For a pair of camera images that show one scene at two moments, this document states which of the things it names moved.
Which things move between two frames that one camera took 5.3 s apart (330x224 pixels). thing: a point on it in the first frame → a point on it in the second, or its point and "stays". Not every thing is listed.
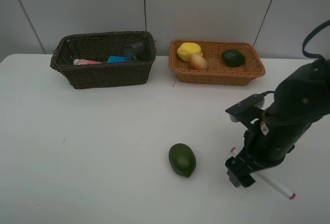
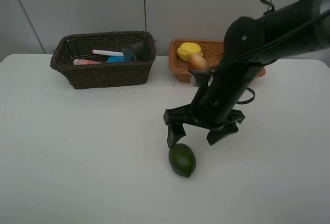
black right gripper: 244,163 → 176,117
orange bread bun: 197,62 stays
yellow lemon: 186,49 stays
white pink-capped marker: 287,193 → 108,52
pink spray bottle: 80,62 stays
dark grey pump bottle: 140,51 stays
